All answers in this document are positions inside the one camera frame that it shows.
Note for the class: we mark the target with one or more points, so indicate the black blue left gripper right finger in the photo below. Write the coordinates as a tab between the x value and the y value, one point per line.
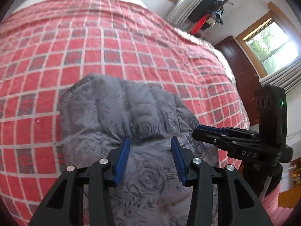
237	203

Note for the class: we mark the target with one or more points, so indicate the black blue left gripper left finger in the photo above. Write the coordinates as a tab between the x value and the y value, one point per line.
64	202

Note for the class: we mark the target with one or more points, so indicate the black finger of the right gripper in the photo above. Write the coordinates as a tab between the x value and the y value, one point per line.
223	137

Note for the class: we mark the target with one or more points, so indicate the grey quilted rose-print jacket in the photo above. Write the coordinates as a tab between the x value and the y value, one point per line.
99	112

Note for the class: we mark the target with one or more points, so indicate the coat rack with dark clothes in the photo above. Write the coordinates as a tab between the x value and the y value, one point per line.
213	7

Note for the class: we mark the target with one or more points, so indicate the red bag on rack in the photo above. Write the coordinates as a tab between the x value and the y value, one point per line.
198	25

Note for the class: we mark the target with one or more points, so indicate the red plaid bedspread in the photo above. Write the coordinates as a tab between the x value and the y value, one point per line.
49	46

